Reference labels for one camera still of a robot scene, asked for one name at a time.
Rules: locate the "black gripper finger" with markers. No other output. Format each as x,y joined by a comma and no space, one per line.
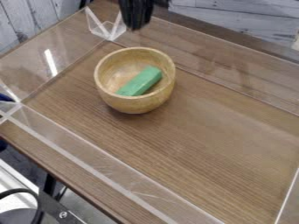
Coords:
130,8
147,10

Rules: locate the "green rectangular block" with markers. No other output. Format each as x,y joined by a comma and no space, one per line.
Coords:
142,82

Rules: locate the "black table leg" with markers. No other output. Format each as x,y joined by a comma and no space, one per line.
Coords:
49,184

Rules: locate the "clear acrylic enclosure wall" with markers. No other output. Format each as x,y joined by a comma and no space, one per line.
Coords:
210,159

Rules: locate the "clear acrylic corner bracket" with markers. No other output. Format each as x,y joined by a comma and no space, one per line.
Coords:
107,30

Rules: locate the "light wooden bowl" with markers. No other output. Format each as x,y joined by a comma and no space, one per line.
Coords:
119,67

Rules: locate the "blue object at left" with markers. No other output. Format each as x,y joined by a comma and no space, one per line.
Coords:
5,98

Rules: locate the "black chair armrest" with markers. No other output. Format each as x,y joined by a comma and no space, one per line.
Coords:
20,206

